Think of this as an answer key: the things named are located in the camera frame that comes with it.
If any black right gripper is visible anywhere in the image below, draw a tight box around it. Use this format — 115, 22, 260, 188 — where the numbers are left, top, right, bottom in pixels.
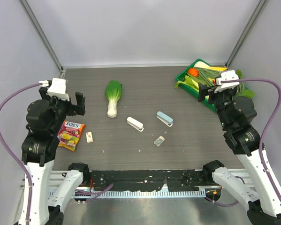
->
199, 82, 237, 129

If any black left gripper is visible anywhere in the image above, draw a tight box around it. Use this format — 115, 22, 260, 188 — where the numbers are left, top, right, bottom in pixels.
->
41, 86, 85, 133

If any staples box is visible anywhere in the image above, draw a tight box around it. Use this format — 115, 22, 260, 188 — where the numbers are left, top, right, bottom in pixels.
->
86, 132, 94, 143

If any white stapler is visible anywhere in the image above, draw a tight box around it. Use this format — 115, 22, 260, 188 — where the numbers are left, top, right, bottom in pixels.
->
126, 117, 144, 132

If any staples tray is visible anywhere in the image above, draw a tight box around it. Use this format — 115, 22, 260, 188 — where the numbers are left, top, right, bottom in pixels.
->
154, 136, 165, 147

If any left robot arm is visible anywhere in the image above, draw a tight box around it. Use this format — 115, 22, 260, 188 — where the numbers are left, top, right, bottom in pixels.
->
17, 87, 90, 225

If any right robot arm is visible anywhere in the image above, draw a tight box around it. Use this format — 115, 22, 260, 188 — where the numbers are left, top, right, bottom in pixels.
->
198, 83, 281, 225

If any green plastic tray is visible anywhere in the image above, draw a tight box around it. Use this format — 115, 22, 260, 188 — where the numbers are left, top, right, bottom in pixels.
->
175, 59, 254, 112

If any green long beans bundle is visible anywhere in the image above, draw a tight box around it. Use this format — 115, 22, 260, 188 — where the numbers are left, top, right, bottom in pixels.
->
195, 67, 245, 92

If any pale green leek toy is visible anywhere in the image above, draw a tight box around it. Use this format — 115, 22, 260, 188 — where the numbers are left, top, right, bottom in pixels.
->
175, 76, 199, 92

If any orange pumpkin toy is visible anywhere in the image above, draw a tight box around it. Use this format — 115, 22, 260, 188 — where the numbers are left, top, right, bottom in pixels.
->
187, 68, 199, 77

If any yellow corn toy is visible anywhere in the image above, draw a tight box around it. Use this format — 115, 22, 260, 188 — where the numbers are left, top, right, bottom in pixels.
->
209, 67, 227, 72

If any white radish toy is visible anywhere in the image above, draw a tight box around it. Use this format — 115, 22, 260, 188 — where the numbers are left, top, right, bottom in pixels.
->
193, 61, 211, 69

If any green bok choy toy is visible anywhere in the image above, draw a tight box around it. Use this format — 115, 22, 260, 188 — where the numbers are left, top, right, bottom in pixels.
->
105, 80, 122, 118

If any colourful snack packet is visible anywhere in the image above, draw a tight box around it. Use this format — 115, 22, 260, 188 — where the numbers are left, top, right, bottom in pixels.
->
57, 120, 86, 151

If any green lettuce leaf toy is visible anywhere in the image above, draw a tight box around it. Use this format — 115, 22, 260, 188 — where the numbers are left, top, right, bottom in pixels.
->
234, 82, 255, 98

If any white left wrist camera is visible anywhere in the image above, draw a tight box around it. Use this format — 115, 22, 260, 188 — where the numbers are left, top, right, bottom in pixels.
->
39, 78, 70, 101

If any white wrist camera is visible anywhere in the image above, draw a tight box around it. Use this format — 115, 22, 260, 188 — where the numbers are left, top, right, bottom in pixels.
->
39, 78, 70, 101
214, 70, 240, 93

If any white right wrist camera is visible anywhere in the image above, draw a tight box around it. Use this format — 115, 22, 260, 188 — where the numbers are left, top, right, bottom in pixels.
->
214, 70, 240, 93

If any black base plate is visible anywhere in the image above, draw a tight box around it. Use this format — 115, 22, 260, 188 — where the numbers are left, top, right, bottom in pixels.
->
90, 169, 218, 192

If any perforated cable duct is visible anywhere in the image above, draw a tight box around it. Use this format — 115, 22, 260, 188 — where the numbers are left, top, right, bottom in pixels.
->
48, 188, 206, 199

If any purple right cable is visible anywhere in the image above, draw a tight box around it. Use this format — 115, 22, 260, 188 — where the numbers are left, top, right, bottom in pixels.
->
205, 78, 281, 216

